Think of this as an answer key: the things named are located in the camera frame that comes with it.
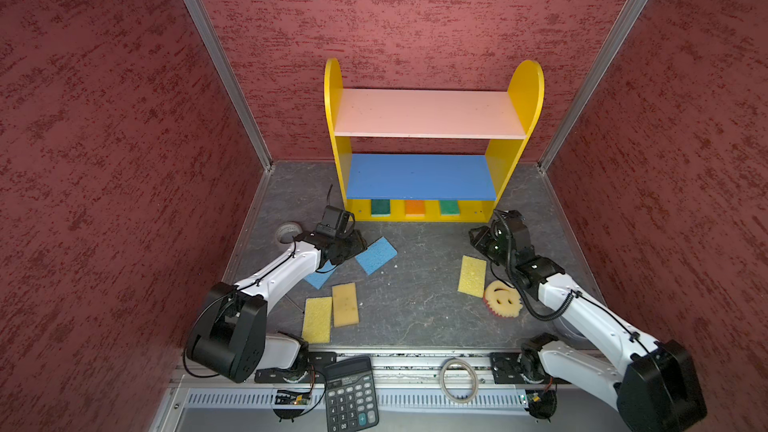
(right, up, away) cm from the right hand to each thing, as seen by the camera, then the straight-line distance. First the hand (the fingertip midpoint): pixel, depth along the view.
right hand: (468, 239), depth 84 cm
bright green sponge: (-1, +8, +21) cm, 23 cm away
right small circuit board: (+15, -37, -13) cm, 42 cm away
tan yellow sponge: (-36, -18, -1) cm, 40 cm away
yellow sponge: (-43, -22, -3) cm, 49 cm away
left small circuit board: (-48, -37, -12) cm, 62 cm away
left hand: (-32, -4, +4) cm, 32 cm away
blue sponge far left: (-45, -13, +4) cm, 47 cm away
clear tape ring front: (-2, -36, -13) cm, 38 cm away
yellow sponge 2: (+3, -13, +5) cm, 14 cm away
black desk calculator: (-32, -36, -16) cm, 50 cm away
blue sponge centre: (-27, -7, +8) cm, 29 cm away
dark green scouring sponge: (-27, +8, +21) cm, 35 cm away
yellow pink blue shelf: (-11, +15, +5) cm, 19 cm away
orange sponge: (-14, +8, +22) cm, 27 cm away
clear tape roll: (-57, 0, +12) cm, 59 cm away
